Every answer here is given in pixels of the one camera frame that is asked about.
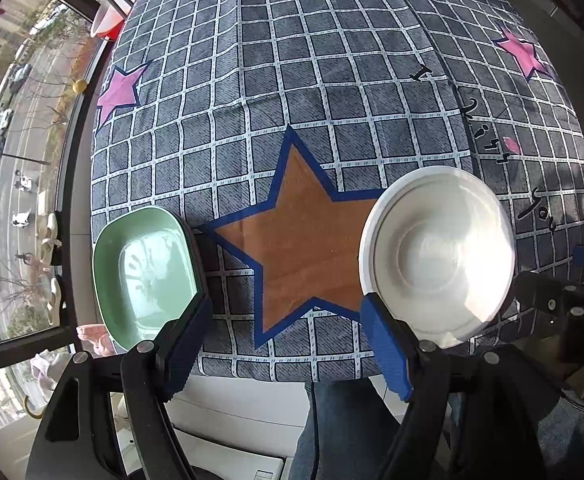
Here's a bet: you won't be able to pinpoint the red bucket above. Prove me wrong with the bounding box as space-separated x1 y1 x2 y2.
90 3 125 41

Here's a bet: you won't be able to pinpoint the grey checked star tablecloth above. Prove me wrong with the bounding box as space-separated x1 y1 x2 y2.
91 0 584 382

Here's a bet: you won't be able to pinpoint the white bowl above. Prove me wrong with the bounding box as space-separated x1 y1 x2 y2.
358 167 515 349

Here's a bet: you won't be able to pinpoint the green square plate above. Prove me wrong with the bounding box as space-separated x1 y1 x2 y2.
92 206 207 350

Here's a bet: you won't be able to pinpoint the person legs in jeans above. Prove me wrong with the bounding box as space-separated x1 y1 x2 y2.
286 376 454 480

